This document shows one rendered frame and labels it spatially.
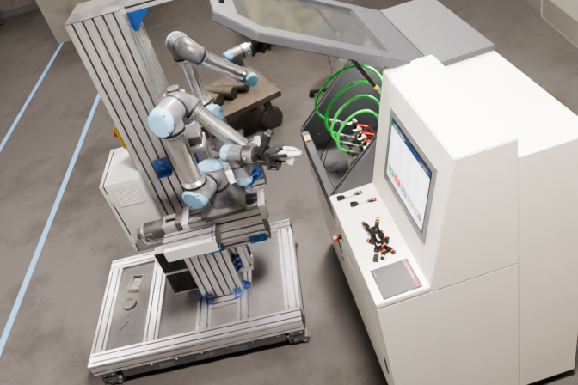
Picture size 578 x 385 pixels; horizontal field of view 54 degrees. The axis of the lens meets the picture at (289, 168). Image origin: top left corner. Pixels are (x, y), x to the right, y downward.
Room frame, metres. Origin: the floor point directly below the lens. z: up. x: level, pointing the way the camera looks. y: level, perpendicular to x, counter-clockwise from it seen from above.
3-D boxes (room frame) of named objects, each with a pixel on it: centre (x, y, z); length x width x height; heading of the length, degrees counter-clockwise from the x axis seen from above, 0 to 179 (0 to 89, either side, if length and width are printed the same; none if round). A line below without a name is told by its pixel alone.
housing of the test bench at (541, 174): (2.13, -0.86, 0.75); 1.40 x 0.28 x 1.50; 1
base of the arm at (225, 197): (2.26, 0.36, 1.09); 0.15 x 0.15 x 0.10
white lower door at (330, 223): (2.46, -0.14, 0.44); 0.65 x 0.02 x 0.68; 1
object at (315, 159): (2.46, -0.16, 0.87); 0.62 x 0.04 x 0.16; 1
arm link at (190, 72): (2.88, 0.36, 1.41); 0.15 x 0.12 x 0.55; 20
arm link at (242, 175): (2.03, 0.19, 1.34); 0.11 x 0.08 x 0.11; 149
